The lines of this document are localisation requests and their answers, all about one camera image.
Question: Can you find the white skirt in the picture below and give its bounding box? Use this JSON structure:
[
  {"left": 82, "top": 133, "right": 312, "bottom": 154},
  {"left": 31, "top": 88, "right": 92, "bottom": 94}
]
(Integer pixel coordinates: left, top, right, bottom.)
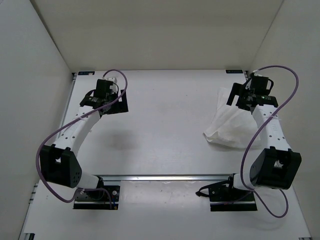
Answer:
[{"left": 203, "top": 87, "right": 258, "bottom": 149}]

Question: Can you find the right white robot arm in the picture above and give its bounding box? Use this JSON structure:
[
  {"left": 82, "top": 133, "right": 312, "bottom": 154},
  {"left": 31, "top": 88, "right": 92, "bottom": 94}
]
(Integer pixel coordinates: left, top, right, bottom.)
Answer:
[{"left": 224, "top": 74, "right": 302, "bottom": 200}]

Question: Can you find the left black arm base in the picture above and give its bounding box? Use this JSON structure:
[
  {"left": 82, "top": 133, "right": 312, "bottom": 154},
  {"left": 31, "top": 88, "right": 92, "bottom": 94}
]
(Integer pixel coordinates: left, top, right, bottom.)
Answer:
[{"left": 73, "top": 177, "right": 121, "bottom": 211}]

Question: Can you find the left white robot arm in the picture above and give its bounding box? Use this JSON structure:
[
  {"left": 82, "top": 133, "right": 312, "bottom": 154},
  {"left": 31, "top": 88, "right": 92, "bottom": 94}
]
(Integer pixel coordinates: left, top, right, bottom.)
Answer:
[{"left": 39, "top": 77, "right": 129, "bottom": 199}]

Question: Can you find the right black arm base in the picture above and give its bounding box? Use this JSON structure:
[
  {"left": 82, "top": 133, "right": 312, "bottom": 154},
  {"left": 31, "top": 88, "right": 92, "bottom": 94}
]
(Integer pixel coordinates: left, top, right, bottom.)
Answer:
[{"left": 195, "top": 174, "right": 258, "bottom": 212}]

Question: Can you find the right blue label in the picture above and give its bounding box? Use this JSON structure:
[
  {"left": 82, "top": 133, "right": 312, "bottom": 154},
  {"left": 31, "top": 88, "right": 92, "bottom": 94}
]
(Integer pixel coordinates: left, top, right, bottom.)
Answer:
[{"left": 225, "top": 69, "right": 243, "bottom": 74}]

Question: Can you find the blue label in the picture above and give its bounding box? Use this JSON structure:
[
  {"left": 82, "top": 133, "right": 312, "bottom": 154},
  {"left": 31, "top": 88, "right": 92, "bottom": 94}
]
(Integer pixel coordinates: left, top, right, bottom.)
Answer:
[
  {"left": 77, "top": 71, "right": 95, "bottom": 76},
  {"left": 225, "top": 69, "right": 243, "bottom": 74}
]

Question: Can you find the left blue label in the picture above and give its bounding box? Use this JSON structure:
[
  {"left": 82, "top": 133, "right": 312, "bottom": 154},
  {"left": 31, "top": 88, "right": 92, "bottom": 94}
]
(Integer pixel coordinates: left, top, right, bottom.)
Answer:
[{"left": 77, "top": 71, "right": 95, "bottom": 76}]

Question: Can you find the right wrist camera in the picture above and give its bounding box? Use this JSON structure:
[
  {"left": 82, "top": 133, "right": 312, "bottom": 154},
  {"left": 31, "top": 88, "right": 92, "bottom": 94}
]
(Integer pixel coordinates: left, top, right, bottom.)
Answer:
[{"left": 249, "top": 71, "right": 262, "bottom": 80}]

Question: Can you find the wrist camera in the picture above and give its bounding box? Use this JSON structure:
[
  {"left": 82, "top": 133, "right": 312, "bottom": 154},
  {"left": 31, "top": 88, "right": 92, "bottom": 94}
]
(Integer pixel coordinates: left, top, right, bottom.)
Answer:
[
  {"left": 106, "top": 76, "right": 118, "bottom": 85},
  {"left": 249, "top": 71, "right": 262, "bottom": 80}
]

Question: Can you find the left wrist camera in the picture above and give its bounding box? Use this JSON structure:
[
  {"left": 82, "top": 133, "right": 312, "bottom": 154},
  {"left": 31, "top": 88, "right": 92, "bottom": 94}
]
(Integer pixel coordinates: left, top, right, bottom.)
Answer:
[{"left": 106, "top": 76, "right": 118, "bottom": 85}]

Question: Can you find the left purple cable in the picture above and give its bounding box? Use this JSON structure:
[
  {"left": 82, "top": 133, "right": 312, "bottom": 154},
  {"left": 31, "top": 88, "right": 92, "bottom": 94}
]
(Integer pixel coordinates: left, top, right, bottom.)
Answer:
[{"left": 36, "top": 69, "right": 129, "bottom": 210}]

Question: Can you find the purple cable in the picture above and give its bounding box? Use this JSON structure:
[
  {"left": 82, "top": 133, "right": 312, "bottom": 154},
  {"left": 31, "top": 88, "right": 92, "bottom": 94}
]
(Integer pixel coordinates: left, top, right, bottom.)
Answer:
[
  {"left": 36, "top": 69, "right": 129, "bottom": 210},
  {"left": 240, "top": 65, "right": 300, "bottom": 219}
]

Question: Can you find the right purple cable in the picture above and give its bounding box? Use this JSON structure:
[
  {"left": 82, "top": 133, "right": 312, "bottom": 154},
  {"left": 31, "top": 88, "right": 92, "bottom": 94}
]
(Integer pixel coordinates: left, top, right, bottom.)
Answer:
[{"left": 240, "top": 65, "right": 300, "bottom": 219}]

